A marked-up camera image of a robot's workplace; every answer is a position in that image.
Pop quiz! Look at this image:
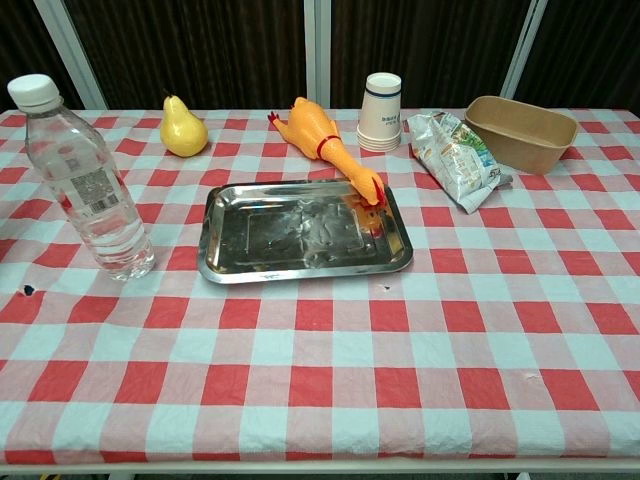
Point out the transparent plastic water bottle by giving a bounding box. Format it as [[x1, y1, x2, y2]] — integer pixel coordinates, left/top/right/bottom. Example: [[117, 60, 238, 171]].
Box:
[[6, 73, 157, 283]]

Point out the rectangular metal tray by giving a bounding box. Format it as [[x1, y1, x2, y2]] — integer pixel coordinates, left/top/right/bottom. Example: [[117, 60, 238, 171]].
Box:
[[197, 178, 415, 286]]

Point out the red white checked tablecloth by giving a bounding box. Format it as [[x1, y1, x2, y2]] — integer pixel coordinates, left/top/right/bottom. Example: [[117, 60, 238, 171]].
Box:
[[0, 107, 640, 464]]

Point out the orange rubber chicken toy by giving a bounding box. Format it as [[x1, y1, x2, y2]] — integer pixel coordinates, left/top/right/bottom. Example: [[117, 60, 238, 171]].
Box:
[[267, 96, 388, 207]]

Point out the crumpled silver snack bag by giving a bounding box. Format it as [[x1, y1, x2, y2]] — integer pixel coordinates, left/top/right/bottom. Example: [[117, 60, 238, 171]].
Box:
[[405, 111, 515, 215]]

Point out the yellow pear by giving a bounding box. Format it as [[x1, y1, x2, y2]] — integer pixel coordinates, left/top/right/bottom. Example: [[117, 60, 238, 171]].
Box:
[[159, 93, 210, 159]]

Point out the brown paper food box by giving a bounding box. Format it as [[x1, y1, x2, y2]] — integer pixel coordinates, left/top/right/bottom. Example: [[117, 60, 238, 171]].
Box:
[[464, 95, 581, 176]]

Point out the white upright frame post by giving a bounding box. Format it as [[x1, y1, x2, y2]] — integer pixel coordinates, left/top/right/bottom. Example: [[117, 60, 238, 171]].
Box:
[[304, 0, 333, 110]]

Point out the white slanted frame post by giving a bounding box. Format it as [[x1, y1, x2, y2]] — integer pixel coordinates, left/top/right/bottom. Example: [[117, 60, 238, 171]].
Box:
[[499, 0, 549, 100], [32, 0, 109, 111]]

